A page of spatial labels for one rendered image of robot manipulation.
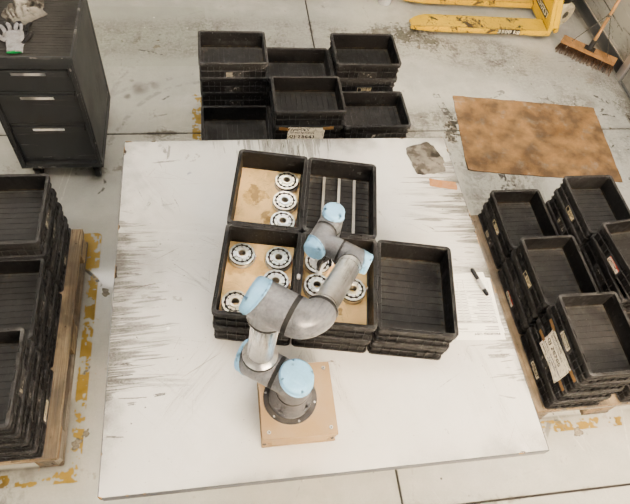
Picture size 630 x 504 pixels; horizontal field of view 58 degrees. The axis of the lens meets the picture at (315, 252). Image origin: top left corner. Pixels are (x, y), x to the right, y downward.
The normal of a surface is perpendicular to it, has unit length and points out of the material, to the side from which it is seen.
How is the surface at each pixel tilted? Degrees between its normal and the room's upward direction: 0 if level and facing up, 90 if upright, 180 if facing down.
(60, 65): 90
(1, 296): 0
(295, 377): 10
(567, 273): 0
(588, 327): 0
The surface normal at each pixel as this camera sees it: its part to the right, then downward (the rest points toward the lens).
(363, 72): 0.13, 0.83
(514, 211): 0.11, -0.55
